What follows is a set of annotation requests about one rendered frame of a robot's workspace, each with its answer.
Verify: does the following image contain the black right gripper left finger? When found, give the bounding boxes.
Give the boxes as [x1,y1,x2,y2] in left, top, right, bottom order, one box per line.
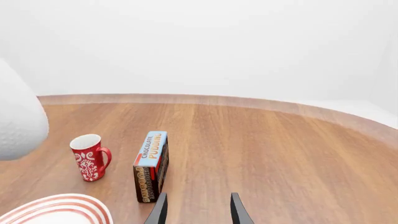
[143,192,169,224]

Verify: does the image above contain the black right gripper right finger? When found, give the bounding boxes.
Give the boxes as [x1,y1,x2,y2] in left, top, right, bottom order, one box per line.
[230,192,256,224]

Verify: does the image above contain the chocolate pudding box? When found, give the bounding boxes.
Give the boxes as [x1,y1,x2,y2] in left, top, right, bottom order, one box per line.
[132,131,170,203]

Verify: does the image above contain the red patterned mug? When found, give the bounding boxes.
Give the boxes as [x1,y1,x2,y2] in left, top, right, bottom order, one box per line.
[69,133,113,182]

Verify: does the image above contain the white plate with red rings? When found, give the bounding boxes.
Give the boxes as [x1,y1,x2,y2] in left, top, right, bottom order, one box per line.
[0,193,114,224]

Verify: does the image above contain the white textured armchair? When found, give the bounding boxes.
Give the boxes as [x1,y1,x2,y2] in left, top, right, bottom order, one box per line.
[0,58,50,161]

